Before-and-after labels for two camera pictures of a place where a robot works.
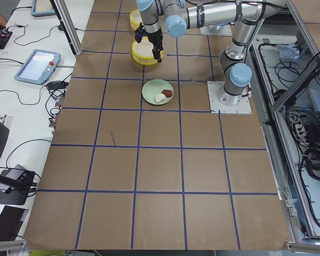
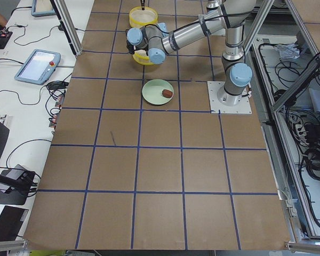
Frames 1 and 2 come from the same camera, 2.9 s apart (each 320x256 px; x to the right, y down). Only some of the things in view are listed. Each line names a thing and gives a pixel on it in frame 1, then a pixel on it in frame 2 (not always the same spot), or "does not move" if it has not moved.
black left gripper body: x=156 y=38 to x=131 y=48
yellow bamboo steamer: x=135 y=18 does not move
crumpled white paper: x=289 y=50 does not move
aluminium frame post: x=67 y=25 does not move
